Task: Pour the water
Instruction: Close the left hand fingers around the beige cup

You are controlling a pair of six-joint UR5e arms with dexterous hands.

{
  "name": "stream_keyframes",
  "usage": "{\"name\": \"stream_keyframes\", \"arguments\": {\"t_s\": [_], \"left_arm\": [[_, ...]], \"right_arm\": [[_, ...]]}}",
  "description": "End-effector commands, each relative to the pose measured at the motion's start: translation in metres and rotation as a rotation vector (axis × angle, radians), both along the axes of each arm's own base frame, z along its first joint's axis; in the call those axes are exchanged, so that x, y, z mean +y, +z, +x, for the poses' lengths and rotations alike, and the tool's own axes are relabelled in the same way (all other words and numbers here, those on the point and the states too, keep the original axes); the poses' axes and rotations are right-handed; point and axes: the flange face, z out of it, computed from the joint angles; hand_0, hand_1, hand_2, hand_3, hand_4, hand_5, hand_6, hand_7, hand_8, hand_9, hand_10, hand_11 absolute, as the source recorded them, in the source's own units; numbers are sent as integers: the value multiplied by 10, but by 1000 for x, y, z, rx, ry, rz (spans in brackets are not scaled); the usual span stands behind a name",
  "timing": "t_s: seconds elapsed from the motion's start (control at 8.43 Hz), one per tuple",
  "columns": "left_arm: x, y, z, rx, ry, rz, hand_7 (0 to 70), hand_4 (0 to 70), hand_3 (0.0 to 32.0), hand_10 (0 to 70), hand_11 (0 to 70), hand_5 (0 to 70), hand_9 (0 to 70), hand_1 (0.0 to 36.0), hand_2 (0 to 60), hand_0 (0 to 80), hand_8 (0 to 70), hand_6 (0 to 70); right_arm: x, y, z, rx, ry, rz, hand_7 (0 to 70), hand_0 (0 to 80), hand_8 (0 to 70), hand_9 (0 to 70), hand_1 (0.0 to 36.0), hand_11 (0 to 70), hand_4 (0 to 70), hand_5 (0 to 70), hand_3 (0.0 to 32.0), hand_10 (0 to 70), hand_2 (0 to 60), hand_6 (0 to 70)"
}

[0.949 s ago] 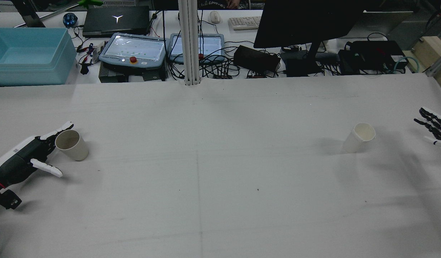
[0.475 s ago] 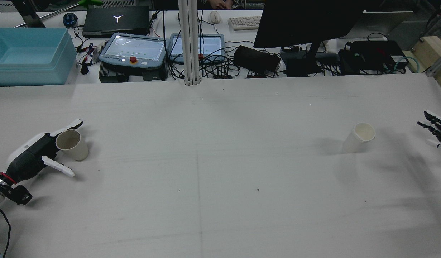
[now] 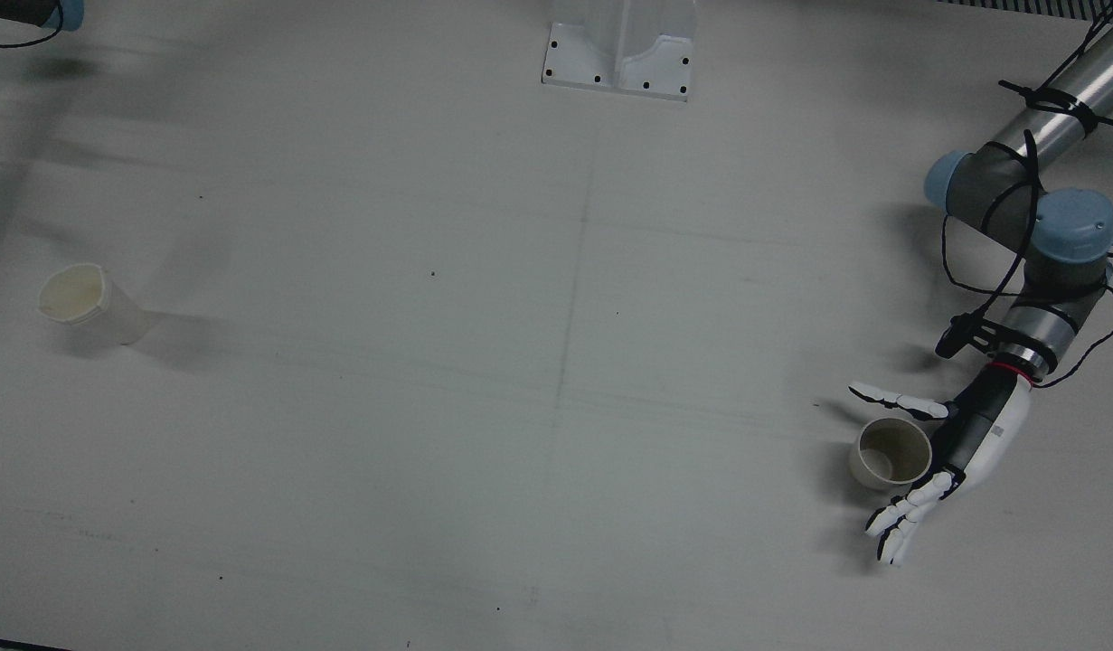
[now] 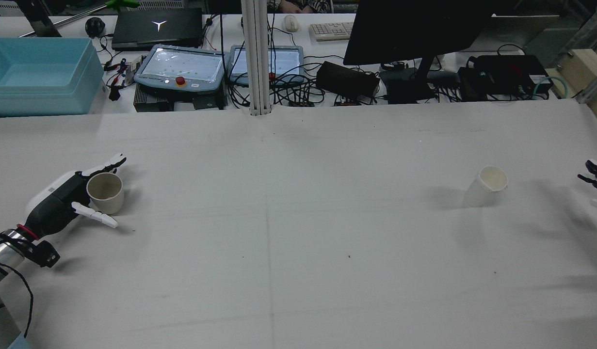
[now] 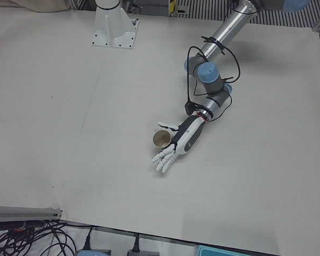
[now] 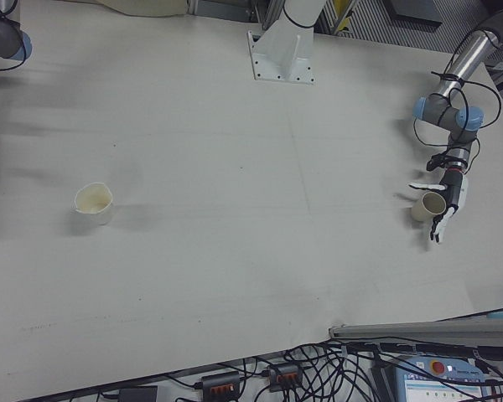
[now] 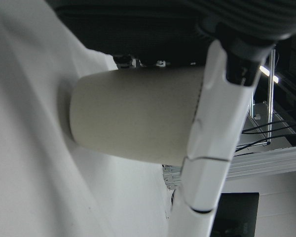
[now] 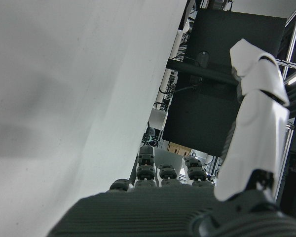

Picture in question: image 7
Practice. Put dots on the white grey left robot hand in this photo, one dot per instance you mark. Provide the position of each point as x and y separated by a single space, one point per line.
212 123

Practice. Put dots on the beige cup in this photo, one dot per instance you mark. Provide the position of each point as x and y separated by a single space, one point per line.
133 116

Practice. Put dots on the bright light tube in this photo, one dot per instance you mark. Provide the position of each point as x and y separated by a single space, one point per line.
265 70

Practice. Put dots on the black box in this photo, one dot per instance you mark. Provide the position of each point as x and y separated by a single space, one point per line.
239 214

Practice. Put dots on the aluminium frame post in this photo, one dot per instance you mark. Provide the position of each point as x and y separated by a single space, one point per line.
261 163

